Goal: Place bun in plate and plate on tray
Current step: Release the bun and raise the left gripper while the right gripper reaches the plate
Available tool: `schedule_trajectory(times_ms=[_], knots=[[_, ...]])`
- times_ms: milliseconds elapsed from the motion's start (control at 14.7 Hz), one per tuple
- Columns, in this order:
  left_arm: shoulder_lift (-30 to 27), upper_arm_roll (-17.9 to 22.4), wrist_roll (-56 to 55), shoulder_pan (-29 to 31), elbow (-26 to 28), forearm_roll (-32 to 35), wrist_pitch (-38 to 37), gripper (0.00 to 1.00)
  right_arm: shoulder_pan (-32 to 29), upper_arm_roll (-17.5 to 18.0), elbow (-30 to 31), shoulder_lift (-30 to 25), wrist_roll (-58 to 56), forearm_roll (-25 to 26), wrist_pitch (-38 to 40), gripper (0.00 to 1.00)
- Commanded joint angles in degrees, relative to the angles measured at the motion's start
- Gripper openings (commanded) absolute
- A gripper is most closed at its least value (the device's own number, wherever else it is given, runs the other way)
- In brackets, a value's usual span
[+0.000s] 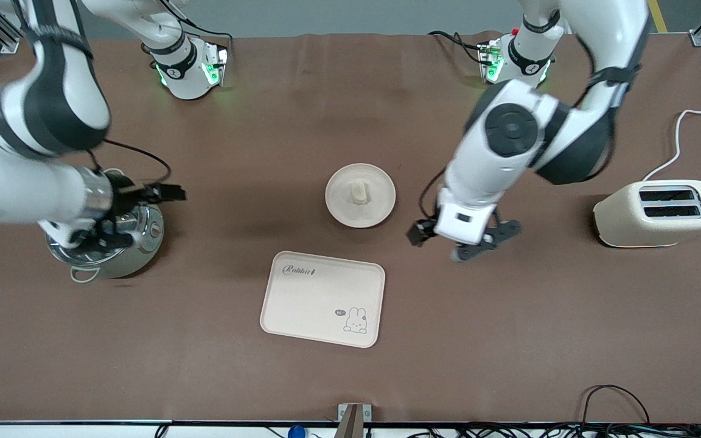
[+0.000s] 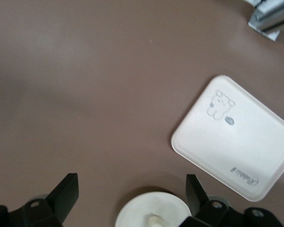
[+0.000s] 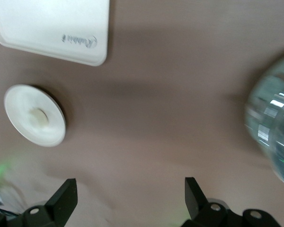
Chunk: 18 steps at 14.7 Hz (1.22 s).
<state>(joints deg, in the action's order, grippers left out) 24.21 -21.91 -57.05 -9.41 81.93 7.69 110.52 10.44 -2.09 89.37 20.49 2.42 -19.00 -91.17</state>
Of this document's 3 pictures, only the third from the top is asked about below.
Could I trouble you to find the round cream plate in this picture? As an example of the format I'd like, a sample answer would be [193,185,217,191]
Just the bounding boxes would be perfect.
[4,84,68,148]

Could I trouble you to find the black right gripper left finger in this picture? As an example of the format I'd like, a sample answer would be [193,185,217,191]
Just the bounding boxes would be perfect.
[22,178,79,227]

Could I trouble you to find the cream rabbit print tray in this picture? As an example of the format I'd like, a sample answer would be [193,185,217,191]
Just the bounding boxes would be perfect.
[0,0,110,67]

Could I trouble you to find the brown table cover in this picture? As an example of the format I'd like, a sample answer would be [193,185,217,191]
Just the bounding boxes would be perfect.
[0,0,284,227]

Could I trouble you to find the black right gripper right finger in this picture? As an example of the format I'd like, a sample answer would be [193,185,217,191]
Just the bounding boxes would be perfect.
[181,176,281,227]

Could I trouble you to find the glass pot lid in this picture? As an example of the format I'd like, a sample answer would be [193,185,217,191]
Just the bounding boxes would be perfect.
[245,70,284,187]

